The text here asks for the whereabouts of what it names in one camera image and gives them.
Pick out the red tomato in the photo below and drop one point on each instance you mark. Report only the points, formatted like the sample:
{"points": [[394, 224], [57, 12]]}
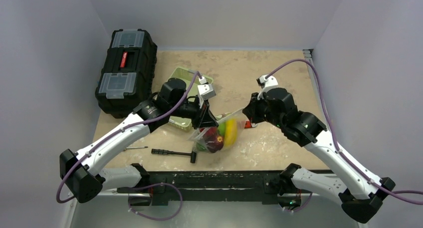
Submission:
{"points": [[211, 133]]}

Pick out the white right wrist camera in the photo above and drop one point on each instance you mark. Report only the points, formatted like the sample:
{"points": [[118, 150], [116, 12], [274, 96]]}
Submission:
{"points": [[266, 83]]}

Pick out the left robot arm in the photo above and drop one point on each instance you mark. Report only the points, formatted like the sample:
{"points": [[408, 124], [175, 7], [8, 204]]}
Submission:
{"points": [[84, 172]]}

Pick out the red handled adjustable wrench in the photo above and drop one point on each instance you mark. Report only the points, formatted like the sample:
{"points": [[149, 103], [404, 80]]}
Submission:
{"points": [[249, 125]]}

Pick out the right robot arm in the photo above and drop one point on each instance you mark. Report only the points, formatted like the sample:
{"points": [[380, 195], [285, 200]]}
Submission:
{"points": [[359, 192]]}

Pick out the black hammer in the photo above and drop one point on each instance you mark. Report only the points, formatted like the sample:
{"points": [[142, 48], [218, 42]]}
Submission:
{"points": [[192, 155]]}

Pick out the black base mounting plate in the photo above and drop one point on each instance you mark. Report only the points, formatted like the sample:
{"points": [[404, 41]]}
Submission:
{"points": [[265, 187]]}

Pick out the pale green perforated basket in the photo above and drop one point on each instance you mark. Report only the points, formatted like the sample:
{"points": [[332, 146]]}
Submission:
{"points": [[192, 81]]}

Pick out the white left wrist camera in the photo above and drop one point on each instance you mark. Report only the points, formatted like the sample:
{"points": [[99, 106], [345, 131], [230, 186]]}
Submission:
{"points": [[205, 90]]}

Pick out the yellow handled screwdriver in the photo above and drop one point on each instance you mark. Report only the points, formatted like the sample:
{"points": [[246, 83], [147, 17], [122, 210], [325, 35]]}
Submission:
{"points": [[134, 148]]}

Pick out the dark red apple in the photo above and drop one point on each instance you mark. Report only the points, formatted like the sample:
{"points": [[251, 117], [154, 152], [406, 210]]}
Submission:
{"points": [[214, 143]]}

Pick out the clear zip top bag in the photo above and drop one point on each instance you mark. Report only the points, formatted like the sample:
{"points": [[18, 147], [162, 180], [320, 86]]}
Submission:
{"points": [[197, 135]]}

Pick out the black plastic toolbox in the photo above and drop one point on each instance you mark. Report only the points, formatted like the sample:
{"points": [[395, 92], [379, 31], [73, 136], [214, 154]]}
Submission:
{"points": [[128, 72]]}

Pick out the yellow banana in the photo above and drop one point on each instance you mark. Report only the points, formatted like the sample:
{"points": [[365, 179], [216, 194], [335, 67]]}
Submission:
{"points": [[230, 134]]}

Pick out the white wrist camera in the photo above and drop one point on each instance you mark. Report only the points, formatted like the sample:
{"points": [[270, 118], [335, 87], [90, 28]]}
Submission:
{"points": [[266, 83], [205, 90]]}

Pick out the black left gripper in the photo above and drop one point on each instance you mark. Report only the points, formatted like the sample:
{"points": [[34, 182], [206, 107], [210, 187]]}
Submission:
{"points": [[205, 118]]}

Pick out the green bell pepper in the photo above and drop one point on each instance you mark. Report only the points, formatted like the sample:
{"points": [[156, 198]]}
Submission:
{"points": [[201, 148]]}

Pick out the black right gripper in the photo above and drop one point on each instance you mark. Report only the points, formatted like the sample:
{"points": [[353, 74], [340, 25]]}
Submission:
{"points": [[252, 110]]}

